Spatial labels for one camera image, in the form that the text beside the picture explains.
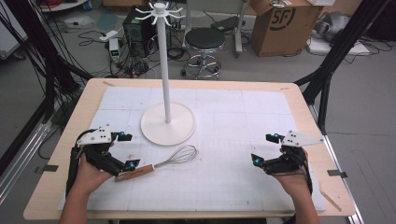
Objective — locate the black metal stand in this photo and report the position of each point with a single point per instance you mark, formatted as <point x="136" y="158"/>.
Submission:
<point x="339" y="49"/>
<point x="40" y="46"/>

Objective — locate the white hook rack stand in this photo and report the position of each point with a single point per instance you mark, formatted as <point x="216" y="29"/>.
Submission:
<point x="168" y="124"/>

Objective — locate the white power strip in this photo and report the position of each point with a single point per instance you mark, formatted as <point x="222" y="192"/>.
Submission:
<point x="108" y="35"/>

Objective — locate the white grid mat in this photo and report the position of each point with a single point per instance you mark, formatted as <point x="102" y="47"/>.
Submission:
<point x="236" y="140"/>

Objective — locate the white device with green display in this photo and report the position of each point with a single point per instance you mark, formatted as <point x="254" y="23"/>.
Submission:
<point x="114" y="49"/>

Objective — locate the black tape strip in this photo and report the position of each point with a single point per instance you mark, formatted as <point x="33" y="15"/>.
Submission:
<point x="50" y="168"/>
<point x="336" y="174"/>

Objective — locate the aluminium rail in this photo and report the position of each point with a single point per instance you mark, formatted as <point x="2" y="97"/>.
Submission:
<point x="21" y="161"/>
<point x="345" y="186"/>

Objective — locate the white flat board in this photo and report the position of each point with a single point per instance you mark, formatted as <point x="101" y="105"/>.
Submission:
<point x="339" y="48"/>

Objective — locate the brown cardboard box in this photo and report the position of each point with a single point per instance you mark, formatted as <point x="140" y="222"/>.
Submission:
<point x="280" y="34"/>

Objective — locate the white metal post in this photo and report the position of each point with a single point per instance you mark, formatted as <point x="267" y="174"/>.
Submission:
<point x="239" y="28"/>

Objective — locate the round white table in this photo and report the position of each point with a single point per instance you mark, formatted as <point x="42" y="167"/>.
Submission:
<point x="62" y="5"/>

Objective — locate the black computer tower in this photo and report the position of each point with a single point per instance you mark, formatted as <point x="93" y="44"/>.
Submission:
<point x="137" y="34"/>

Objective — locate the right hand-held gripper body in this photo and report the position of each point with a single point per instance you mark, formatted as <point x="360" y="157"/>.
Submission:
<point x="289" y="161"/>

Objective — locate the person's right hand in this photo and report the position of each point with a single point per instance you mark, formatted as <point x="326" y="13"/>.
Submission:
<point x="297" y="180"/>

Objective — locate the grey plastic bag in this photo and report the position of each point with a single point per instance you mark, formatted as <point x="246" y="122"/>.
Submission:
<point x="333" y="25"/>

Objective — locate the person's left hand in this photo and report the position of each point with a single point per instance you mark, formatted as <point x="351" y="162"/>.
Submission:
<point x="90" y="175"/>

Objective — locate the black round stool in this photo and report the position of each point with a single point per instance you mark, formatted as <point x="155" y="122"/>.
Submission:
<point x="204" y="39"/>

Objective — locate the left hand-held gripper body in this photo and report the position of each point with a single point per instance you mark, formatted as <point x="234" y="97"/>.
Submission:
<point x="95" y="137"/>

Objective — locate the thin wooden stick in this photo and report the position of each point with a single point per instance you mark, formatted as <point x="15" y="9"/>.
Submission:
<point x="331" y="200"/>

